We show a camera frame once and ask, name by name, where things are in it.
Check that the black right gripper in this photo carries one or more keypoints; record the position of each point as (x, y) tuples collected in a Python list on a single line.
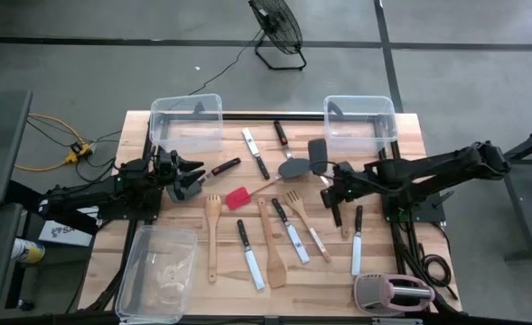
[(351, 180)]

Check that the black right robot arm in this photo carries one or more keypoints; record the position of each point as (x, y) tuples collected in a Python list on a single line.
[(428, 169)]

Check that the black metal stand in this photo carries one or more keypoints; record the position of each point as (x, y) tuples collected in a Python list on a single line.
[(525, 212)]

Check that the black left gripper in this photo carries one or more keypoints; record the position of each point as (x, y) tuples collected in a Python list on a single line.
[(166, 164)]

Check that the wooden spoon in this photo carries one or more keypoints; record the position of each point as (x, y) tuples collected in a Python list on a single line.
[(345, 230)]

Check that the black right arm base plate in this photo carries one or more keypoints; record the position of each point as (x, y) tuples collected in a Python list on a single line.
[(428, 212)]

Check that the yellow black power plug block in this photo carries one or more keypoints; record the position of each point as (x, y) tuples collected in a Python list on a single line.
[(77, 151)]

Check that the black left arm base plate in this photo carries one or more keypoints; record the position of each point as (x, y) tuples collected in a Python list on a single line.
[(125, 216)]

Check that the black rectangular turner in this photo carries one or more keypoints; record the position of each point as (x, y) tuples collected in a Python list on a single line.
[(318, 155)]

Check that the slotted wooden spatula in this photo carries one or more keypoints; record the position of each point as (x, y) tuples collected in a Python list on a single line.
[(295, 201)]

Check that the clear plastic storage bin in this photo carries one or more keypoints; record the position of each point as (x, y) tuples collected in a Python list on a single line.
[(186, 135), (360, 135)]

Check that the black floor fan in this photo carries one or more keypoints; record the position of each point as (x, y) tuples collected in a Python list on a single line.
[(279, 25)]

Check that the pink handheld grater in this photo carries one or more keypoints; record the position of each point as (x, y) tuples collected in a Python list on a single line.
[(374, 293)]

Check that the black aluminium table frame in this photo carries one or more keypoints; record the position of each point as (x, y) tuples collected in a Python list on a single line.
[(265, 116)]

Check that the dark grey flat panel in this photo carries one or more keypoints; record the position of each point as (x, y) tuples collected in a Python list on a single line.
[(1, 144)]

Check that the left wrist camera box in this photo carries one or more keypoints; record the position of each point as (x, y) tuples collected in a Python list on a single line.
[(135, 168)]

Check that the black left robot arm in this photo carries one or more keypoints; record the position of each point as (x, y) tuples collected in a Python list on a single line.
[(94, 196)]

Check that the large clear plastic bin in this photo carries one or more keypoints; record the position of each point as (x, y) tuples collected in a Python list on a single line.
[(157, 275)]

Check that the yellow white spray can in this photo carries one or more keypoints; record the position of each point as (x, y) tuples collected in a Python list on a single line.
[(28, 251)]

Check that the wooden spork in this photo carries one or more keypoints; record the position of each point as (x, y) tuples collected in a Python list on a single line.
[(212, 207)]

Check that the white printed box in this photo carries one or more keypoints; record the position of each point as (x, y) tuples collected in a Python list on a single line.
[(62, 232)]

